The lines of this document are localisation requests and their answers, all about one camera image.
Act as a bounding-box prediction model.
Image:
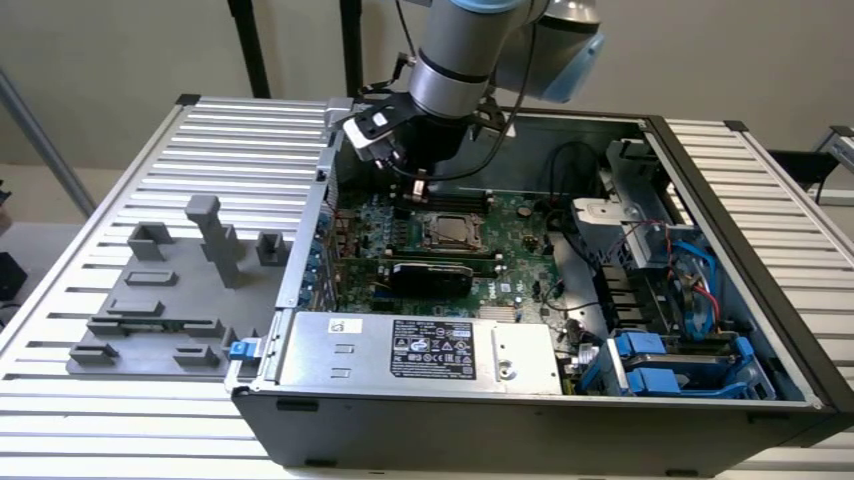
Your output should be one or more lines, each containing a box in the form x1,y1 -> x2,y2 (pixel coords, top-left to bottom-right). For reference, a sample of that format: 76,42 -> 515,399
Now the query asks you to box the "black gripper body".
397,113 -> 469,177

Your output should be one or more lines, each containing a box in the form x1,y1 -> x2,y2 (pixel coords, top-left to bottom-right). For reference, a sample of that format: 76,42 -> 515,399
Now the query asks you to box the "metal CPU socket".
417,211 -> 487,251

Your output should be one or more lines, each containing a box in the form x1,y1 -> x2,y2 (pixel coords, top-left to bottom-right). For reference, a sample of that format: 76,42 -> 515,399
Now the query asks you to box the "black RAM slot bank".
396,190 -> 496,210

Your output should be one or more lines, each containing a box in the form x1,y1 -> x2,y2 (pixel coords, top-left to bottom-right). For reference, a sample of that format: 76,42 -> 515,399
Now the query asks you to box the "green motherboard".
329,189 -> 588,324

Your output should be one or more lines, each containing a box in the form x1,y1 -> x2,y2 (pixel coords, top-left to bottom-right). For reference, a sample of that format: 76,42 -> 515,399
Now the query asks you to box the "black tripod pole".
337,0 -> 365,97
224,0 -> 272,99

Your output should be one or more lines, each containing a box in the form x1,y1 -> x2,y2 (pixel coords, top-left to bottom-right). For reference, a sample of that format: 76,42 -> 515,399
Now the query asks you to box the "silver chipset heatsink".
475,304 -> 523,322

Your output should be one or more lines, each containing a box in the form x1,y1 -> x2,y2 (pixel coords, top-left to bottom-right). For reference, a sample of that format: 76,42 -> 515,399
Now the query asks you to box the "metal disk bay cage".
569,138 -> 699,274

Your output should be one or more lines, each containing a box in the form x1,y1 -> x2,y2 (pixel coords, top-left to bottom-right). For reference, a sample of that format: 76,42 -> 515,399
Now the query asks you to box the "silver power supply unit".
263,310 -> 563,396

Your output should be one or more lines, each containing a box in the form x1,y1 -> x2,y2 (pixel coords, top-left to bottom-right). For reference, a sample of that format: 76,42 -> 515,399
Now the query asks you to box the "blue case latch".
227,337 -> 260,362

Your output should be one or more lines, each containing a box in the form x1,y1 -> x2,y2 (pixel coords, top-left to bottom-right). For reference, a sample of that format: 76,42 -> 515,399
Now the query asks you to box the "grey parts rack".
62,194 -> 295,382

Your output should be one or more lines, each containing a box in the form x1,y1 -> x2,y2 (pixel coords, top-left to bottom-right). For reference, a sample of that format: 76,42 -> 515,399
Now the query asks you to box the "blue drive caddy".
580,328 -> 759,399

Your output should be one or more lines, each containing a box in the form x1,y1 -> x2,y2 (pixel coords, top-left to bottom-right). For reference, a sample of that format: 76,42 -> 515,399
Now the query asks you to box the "black open PC case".
223,97 -> 854,469

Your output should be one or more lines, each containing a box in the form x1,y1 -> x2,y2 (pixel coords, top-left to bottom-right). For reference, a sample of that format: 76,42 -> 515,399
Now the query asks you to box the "grey slanted metal pole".
0,64 -> 96,217

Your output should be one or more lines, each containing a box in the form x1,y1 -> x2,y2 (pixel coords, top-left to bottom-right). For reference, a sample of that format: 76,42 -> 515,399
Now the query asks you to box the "black box on floor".
0,251 -> 29,302

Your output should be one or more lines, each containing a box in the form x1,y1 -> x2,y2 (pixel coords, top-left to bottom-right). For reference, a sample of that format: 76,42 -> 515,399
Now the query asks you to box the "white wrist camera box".
341,105 -> 396,163

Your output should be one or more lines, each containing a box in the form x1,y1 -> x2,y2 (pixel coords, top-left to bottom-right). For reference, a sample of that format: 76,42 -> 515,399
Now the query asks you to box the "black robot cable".
389,0 -> 543,182

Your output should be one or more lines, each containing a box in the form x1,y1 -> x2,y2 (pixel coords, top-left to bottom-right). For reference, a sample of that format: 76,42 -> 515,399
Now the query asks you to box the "black power wire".
544,141 -> 605,236

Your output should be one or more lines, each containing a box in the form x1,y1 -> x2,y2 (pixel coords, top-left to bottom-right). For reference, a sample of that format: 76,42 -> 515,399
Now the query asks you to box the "red thin wire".
612,219 -> 726,321

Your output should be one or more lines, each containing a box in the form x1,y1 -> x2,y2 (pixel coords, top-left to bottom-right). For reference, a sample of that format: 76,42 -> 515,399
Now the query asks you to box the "blue data wire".
670,238 -> 726,346

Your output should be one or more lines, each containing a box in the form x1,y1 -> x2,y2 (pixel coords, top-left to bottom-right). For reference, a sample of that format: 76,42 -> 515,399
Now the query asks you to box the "aluminium frame stand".
803,124 -> 854,205

